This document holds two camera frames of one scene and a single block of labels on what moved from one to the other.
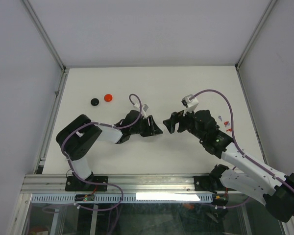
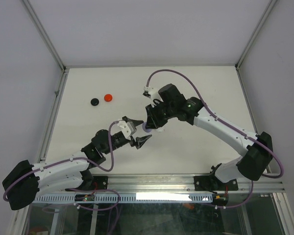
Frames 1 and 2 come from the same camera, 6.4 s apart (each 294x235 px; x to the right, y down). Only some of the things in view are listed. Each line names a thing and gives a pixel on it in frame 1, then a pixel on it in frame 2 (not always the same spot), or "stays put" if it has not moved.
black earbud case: x=94 y=102 stays put
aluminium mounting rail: x=55 y=184 stays put
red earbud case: x=108 y=97 stays put
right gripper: x=176 y=117 to x=153 y=121
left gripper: x=151 y=130 to x=139 y=141
